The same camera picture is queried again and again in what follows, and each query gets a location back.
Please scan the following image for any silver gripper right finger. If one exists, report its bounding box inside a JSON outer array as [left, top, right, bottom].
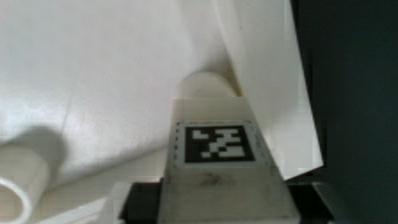
[[288, 182, 347, 224]]

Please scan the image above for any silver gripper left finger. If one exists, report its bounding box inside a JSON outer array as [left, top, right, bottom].
[[105, 182, 162, 224]]

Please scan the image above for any white table leg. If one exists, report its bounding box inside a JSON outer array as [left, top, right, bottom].
[[158, 72, 300, 224]]

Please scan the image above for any white square table top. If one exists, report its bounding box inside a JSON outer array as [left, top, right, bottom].
[[0, 0, 324, 224]]

